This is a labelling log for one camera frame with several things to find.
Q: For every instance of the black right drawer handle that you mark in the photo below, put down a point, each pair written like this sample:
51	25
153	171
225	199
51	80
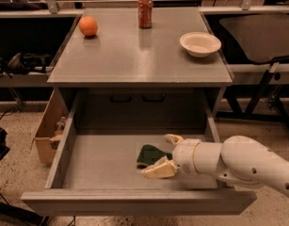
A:
153	98

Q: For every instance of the orange fruit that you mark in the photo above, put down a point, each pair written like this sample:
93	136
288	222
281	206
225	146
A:
88	26

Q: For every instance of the green yellow sponge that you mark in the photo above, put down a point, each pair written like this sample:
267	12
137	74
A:
148	155

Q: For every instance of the left grey shelf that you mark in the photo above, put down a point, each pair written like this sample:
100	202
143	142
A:
34	31

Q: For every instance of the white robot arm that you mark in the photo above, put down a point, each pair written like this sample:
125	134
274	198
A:
239	160

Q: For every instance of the grey cabinet with counter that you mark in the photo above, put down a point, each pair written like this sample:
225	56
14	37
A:
125	58

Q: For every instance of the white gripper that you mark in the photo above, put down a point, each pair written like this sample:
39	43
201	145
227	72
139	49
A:
184	155

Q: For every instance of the black headphones on shelf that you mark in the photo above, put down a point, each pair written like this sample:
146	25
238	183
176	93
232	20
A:
25	63

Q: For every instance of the red soda can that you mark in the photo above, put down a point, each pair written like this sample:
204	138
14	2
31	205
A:
145	12

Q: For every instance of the open grey top drawer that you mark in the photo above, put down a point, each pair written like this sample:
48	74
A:
95	174

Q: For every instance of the white bowl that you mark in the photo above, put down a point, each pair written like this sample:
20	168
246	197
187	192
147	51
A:
200	44

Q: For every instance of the black left drawer handle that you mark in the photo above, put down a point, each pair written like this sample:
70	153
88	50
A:
120	98

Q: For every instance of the cardboard box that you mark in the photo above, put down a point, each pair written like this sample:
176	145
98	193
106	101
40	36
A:
50	129

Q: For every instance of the black drawer handle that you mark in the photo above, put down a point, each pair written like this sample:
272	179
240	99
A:
120	98
153	98

